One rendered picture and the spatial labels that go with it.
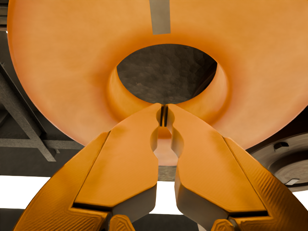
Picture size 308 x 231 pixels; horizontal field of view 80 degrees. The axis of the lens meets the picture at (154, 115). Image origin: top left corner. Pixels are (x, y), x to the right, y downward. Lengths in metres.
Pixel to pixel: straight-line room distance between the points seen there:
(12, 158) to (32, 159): 0.84
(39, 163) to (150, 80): 8.53
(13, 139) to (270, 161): 6.26
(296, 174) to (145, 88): 0.42
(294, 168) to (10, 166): 9.34
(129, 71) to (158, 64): 0.08
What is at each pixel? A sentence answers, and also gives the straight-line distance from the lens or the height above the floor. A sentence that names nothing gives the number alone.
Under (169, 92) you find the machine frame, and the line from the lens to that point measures 0.56.
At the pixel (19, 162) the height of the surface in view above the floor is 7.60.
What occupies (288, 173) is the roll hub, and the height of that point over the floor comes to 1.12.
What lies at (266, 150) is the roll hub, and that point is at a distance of 0.41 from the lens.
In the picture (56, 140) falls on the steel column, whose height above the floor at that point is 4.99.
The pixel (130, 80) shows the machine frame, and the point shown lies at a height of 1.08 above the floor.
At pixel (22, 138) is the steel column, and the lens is 6.27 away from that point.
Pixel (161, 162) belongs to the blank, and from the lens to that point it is 0.16.
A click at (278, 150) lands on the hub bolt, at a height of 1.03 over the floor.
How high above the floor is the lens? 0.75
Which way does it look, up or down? 47 degrees up
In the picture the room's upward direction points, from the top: 178 degrees counter-clockwise
